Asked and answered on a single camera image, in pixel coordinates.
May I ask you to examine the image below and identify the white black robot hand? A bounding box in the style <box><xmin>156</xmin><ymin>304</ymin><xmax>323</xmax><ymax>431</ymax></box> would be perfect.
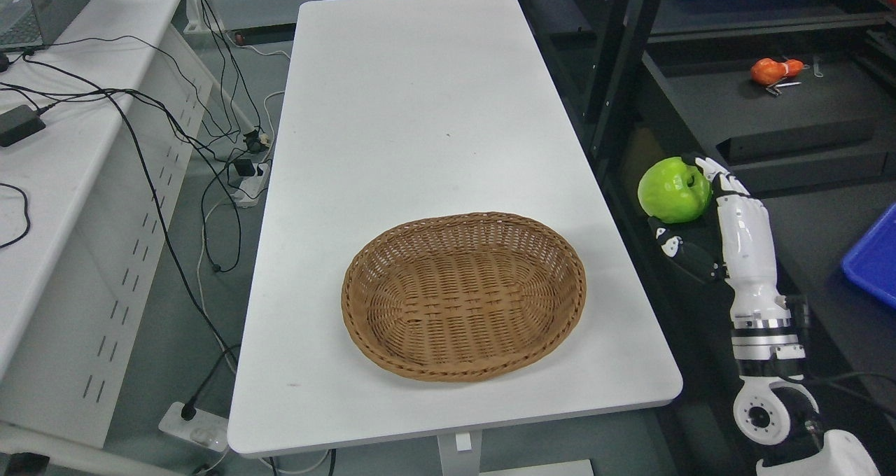
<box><xmin>647</xmin><ymin>155</ymin><xmax>792</xmax><ymax>329</ymax></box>

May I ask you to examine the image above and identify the green apple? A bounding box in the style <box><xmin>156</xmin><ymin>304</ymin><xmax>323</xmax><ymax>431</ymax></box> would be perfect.
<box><xmin>637</xmin><ymin>156</ymin><xmax>713</xmax><ymax>224</ymax></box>

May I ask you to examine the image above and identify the white robot forearm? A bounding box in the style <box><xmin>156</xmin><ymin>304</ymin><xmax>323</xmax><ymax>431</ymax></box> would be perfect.
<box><xmin>731</xmin><ymin>295</ymin><xmax>879</xmax><ymax>475</ymax></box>

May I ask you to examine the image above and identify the black metal shelf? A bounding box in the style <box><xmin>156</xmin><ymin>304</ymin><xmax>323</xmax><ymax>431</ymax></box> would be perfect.
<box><xmin>524</xmin><ymin>0</ymin><xmax>894</xmax><ymax>475</ymax></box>

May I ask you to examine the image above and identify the blue plastic tray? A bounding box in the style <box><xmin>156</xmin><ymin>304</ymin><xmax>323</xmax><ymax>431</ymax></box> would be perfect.
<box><xmin>841</xmin><ymin>204</ymin><xmax>895</xmax><ymax>308</ymax></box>

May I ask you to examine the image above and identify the orange toy gourd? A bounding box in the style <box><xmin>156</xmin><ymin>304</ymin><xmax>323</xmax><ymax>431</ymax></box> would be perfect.
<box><xmin>750</xmin><ymin>57</ymin><xmax>806</xmax><ymax>87</ymax></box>

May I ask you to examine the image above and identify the brown wicker basket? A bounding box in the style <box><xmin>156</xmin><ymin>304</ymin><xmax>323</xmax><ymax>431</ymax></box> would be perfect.
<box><xmin>340</xmin><ymin>212</ymin><xmax>587</xmax><ymax>382</ymax></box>

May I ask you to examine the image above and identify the white standing desk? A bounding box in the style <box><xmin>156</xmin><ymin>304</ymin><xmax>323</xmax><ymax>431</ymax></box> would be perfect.
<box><xmin>228</xmin><ymin>0</ymin><xmax>683</xmax><ymax>461</ymax></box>

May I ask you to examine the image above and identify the white side desk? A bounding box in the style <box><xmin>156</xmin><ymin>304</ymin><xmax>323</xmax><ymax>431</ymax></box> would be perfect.
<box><xmin>1</xmin><ymin>0</ymin><xmax>214</xmax><ymax>448</ymax></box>

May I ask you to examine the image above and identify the black power adapter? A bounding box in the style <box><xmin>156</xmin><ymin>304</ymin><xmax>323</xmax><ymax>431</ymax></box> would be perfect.
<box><xmin>0</xmin><ymin>105</ymin><xmax>47</xmax><ymax>148</ymax></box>

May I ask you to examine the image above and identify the grey laptop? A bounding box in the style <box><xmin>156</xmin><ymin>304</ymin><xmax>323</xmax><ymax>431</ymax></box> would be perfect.
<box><xmin>1</xmin><ymin>0</ymin><xmax>91</xmax><ymax>53</ymax></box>

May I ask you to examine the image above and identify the white wall power strip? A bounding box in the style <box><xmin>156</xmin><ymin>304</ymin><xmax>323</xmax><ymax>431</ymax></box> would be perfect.
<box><xmin>232</xmin><ymin>158</ymin><xmax>271</xmax><ymax>208</ymax></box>

